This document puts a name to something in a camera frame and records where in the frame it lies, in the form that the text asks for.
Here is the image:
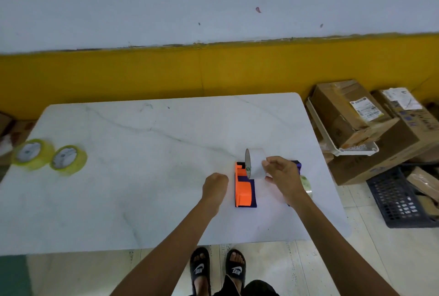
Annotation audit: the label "person's right hand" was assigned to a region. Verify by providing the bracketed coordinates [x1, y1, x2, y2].
[262, 156, 311, 206]

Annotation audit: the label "person's left hand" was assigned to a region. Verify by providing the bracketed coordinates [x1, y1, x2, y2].
[202, 173, 229, 208]

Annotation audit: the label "white tape roll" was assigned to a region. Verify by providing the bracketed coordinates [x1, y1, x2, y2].
[244, 148, 269, 180]

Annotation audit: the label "person's left forearm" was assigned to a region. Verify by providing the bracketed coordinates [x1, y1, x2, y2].
[109, 199, 220, 296]

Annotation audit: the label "person's right forearm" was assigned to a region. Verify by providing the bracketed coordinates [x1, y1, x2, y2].
[292, 196, 400, 296]

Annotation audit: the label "orange and purple tape dispenser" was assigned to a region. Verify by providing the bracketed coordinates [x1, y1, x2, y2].
[235, 161, 258, 208]

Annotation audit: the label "clear tape roll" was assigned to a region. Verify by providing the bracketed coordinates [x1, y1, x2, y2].
[300, 175, 313, 200]

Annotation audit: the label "black right slide sandal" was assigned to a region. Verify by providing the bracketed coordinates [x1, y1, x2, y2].
[225, 249, 247, 287]

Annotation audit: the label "black slide sandal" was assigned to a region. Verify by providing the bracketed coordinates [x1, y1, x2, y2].
[190, 247, 211, 296]
[225, 249, 247, 287]

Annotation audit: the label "white plastic basket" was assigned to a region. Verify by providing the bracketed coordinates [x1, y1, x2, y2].
[305, 97, 380, 157]

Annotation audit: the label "black left slide sandal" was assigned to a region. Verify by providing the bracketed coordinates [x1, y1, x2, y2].
[190, 247, 211, 296]

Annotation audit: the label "cardboard box with shipping label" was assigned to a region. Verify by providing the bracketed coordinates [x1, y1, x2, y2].
[310, 80, 400, 149]

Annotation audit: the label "black shorts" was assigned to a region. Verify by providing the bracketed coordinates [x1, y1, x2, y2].
[212, 275, 279, 296]

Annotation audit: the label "large brown cardboard box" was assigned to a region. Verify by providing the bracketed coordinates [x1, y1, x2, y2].
[322, 118, 421, 186]

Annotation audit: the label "black plastic crate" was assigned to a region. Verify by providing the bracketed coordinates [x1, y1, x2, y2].
[366, 167, 439, 229]

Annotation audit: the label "yellow tape roll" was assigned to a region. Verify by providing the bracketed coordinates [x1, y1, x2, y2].
[50, 145, 88, 176]
[11, 139, 55, 172]

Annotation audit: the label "small taped cardboard box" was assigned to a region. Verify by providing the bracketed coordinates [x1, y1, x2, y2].
[406, 166, 439, 217]

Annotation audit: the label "printed cardboard box with paper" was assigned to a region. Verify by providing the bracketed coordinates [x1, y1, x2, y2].
[371, 87, 439, 164]

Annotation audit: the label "flattened brown cardboard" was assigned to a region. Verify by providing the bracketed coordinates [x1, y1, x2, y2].
[0, 112, 35, 167]

